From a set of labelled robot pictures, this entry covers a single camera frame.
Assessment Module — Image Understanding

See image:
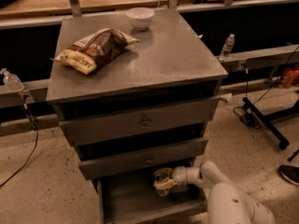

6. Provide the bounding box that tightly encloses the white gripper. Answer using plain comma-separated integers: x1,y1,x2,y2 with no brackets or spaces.
154,166,188,190

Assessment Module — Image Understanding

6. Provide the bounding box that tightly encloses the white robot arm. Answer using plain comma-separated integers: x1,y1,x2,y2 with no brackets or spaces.
153,161,276,224

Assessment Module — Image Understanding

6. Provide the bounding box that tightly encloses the grey open bottom drawer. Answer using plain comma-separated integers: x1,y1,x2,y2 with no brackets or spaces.
97,161,207,224

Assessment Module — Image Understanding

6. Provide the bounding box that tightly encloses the grey middle drawer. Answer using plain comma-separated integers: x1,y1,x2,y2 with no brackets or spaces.
78,137,207,180

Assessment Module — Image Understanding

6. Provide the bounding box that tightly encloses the grey wooden drawer cabinet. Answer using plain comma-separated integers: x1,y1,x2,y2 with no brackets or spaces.
46,8,229,224

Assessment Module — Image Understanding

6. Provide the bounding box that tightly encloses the grey top drawer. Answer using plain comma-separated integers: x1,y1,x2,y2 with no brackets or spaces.
60,96,219,146

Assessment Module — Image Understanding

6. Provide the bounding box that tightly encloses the black stand base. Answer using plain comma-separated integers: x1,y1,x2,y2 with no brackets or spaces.
243,97,299,149

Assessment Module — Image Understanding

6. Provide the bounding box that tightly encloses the black shoe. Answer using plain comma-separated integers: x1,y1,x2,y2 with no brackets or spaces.
278,165,299,186

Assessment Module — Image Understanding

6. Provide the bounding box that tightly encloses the brown chips bag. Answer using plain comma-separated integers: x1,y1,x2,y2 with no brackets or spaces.
53,28,137,75

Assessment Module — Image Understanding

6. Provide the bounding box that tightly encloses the clear plastic water bottle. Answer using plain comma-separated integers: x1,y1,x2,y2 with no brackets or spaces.
220,34,235,61

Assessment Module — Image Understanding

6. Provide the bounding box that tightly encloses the orange object on floor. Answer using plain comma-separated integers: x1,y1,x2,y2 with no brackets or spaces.
278,64,299,89

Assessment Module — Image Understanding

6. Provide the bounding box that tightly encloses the white ceramic bowl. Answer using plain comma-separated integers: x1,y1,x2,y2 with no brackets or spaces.
126,7,154,31

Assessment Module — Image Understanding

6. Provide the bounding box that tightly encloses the clear sanitizer pump bottle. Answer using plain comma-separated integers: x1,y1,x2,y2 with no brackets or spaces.
0,68,24,92

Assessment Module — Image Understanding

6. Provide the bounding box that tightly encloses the black coiled cable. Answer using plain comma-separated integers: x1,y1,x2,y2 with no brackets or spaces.
233,105,262,131

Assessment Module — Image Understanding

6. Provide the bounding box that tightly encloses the black floor cable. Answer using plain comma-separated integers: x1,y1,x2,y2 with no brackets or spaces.
0,103,39,189

